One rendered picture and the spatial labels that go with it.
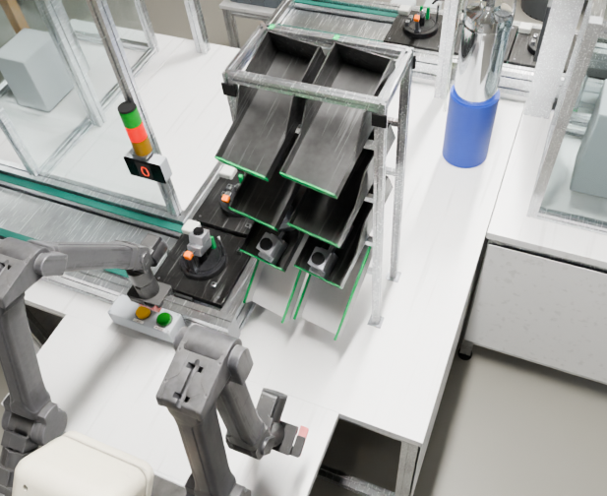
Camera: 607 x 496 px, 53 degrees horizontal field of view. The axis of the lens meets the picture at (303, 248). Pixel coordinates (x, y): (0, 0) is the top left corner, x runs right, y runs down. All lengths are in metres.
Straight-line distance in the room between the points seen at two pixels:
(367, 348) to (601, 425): 1.27
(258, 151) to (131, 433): 0.86
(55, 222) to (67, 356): 0.50
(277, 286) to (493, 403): 1.29
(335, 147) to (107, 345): 0.99
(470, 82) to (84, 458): 1.47
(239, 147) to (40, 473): 0.72
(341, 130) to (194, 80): 1.49
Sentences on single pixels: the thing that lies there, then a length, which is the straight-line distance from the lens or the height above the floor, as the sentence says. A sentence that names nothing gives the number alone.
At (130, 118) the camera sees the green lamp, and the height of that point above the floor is 1.39.
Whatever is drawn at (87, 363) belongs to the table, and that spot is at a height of 0.86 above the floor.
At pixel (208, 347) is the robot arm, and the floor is 1.62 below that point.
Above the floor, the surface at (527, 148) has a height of 0.86.
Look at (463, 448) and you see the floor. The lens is 2.57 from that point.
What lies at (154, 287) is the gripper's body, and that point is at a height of 1.15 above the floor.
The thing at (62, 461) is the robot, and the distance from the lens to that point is 1.20.
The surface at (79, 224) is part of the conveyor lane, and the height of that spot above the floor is 0.92.
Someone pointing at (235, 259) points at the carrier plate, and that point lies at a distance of 1.82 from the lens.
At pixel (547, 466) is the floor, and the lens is 2.62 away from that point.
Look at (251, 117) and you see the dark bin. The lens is 1.33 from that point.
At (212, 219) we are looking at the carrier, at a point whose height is 0.97.
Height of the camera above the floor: 2.40
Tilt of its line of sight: 52 degrees down
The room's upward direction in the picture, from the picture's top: 8 degrees counter-clockwise
